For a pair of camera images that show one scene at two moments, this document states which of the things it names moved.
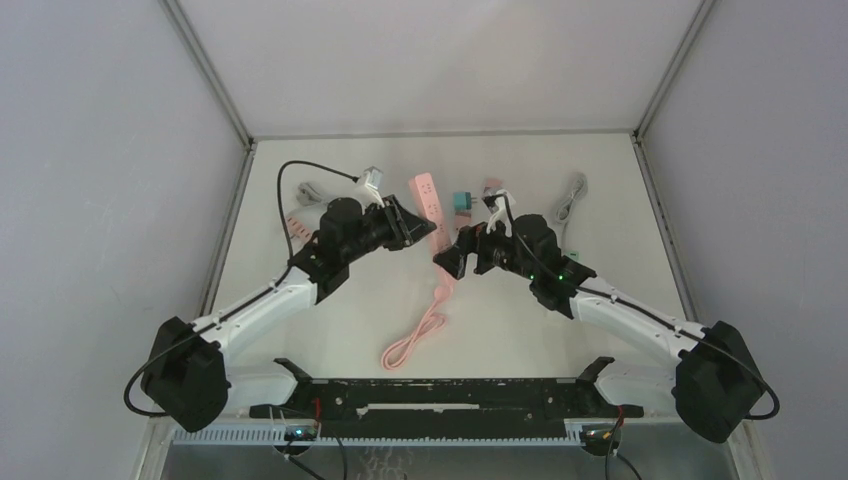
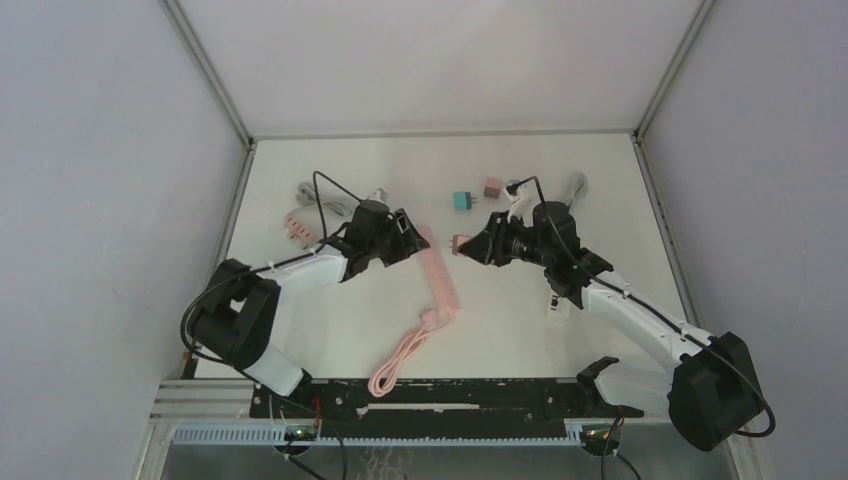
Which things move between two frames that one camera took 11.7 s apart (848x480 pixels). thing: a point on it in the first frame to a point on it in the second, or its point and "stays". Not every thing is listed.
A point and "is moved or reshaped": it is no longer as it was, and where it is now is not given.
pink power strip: [439, 236] to [436, 274]
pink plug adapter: [462, 219] is moved or reshaped
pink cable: [433, 320] is moved or reshaped
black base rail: [452, 408] stays
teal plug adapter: [463, 200] stays
